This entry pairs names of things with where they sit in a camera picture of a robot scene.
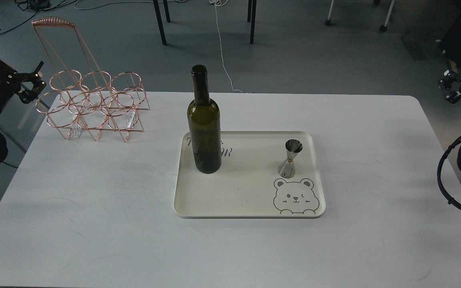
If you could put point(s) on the black table leg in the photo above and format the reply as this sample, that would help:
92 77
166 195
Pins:
159 18
251 18

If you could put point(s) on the steel double jigger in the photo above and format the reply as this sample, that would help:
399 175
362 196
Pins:
287 168

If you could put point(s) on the dark green wine bottle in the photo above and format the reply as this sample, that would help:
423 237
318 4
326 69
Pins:
203 116

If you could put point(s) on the cream bear serving tray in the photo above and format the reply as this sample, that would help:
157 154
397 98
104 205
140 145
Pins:
247 184

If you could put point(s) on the rose gold wire wine rack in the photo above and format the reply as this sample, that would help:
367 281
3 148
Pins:
92 101

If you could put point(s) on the black table leg right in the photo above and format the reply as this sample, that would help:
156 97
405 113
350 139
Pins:
251 18

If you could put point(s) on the black table leg left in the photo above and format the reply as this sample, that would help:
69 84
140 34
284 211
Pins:
159 18

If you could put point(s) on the white chair leg with caster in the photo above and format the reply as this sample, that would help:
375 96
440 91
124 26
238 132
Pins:
384 26

